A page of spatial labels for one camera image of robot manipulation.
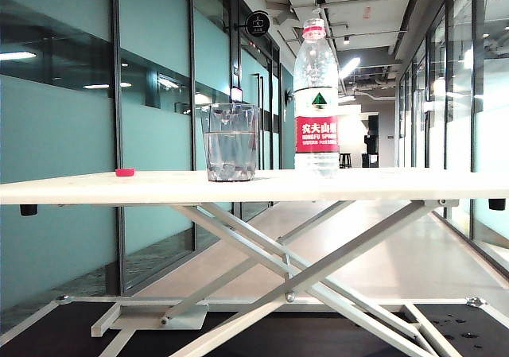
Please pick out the clear water bottle red label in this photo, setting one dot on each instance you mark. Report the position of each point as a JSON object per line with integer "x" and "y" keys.
{"x": 317, "y": 134}

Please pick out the clear faceted glass mug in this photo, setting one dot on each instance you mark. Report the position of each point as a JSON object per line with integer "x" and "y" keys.
{"x": 230, "y": 150}

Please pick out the red plastic bottle cap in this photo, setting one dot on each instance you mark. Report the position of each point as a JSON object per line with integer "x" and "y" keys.
{"x": 125, "y": 172}

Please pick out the white folding lift table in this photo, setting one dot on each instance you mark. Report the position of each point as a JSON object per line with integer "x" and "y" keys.
{"x": 254, "y": 233}

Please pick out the dark wooden bar stool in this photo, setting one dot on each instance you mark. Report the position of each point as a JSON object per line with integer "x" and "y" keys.
{"x": 345, "y": 160}

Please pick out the black drinks machine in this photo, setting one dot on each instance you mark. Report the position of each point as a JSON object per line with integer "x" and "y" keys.
{"x": 371, "y": 142}

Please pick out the round black hanging sign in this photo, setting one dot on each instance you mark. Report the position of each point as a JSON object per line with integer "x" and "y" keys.
{"x": 257, "y": 24}

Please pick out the black rubber table foot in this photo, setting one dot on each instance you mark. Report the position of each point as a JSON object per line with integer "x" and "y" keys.
{"x": 28, "y": 210}
{"x": 497, "y": 204}

